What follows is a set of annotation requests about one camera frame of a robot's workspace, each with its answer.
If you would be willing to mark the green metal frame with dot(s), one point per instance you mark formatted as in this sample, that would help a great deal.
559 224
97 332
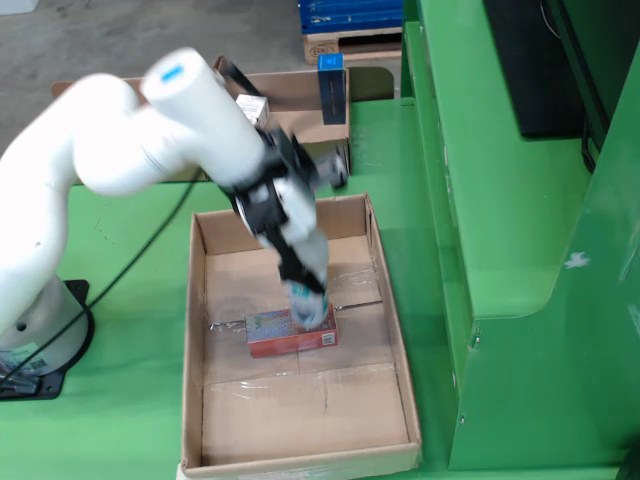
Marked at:
500 225

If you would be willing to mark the dark blue carton box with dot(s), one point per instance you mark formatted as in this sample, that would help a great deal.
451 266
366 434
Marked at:
332 95

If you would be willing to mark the white bottle with teal label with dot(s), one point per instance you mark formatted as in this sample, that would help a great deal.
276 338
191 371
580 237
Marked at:
310 310

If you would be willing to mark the shallow cardboard tray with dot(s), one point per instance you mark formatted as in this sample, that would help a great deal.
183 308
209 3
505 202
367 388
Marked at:
300 425

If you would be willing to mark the red holographic carton box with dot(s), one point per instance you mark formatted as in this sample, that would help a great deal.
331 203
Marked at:
270 340

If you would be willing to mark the white hand cream box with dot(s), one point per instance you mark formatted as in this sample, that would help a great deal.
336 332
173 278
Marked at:
255 106

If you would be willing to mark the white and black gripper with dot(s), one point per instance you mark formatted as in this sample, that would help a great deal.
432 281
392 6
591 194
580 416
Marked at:
285 210

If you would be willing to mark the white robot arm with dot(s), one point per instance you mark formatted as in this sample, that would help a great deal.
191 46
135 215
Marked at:
100 150

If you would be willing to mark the wooden pallet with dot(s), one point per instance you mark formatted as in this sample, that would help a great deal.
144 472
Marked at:
325 50

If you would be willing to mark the open cardboard box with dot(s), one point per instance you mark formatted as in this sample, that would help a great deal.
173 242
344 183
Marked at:
59 90
305 125

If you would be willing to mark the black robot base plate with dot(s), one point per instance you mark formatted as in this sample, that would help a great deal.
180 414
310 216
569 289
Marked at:
55 382

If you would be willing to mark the white plastic container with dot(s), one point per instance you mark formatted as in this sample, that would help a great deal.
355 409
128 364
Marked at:
17 5

